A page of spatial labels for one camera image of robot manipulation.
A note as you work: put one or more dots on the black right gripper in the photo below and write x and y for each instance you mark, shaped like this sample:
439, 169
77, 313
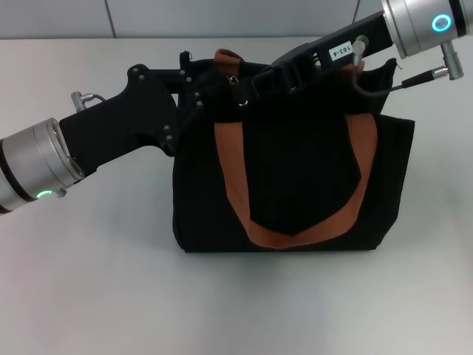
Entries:
332, 48

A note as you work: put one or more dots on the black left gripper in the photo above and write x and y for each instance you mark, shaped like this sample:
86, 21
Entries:
122, 122

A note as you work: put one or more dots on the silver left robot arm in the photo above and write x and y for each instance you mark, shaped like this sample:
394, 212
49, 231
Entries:
33, 162

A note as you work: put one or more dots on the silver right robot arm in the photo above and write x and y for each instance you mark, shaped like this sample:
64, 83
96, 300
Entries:
425, 26

